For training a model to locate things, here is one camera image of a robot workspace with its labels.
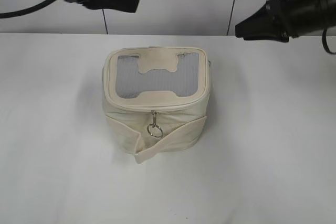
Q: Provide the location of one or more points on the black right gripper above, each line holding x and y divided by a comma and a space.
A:
280, 26

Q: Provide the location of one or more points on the cream insulated lunch bag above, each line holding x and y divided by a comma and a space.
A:
155, 98

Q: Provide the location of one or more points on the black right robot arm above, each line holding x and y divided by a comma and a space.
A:
311, 15

